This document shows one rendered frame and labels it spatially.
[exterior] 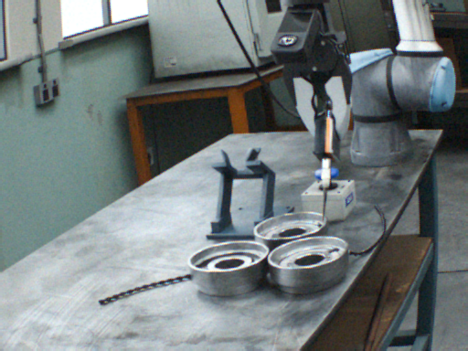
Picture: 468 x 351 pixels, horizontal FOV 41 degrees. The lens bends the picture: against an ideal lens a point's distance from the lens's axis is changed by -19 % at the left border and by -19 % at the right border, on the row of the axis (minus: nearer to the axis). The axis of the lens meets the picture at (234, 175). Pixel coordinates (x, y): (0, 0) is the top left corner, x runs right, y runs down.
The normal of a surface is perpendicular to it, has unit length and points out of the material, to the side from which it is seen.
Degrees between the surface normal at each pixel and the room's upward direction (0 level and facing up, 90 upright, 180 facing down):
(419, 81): 87
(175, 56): 90
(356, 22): 90
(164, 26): 90
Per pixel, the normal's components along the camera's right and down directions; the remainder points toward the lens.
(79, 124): 0.88, -0.02
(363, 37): -0.44, 0.29
